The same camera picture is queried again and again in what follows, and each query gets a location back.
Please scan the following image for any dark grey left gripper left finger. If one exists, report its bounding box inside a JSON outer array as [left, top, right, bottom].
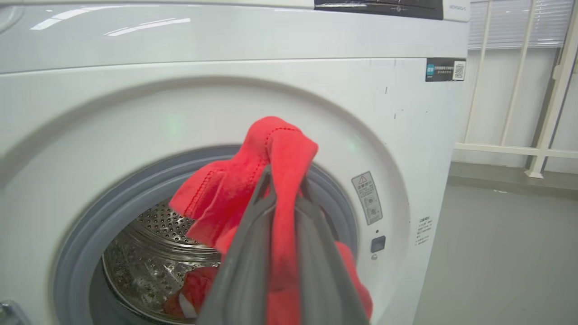
[[196, 165, 277, 325]]

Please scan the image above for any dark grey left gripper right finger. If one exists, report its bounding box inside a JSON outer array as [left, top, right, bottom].
[[294, 177, 370, 325]]

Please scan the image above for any red cloth garment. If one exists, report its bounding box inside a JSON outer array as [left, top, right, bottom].
[[163, 116, 373, 325]]

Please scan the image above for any white front-load washing machine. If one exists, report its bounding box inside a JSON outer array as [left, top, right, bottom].
[[0, 0, 471, 325]]

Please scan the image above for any grey warning label sticker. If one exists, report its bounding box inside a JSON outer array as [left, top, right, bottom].
[[351, 171, 383, 226]]

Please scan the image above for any black QR code sticker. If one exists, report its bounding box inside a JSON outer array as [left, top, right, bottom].
[[425, 57, 466, 82]]

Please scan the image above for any white metal railing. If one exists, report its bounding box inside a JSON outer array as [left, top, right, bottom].
[[454, 0, 578, 179]]

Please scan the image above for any white window blind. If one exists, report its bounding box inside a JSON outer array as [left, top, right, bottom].
[[468, 0, 575, 50]]

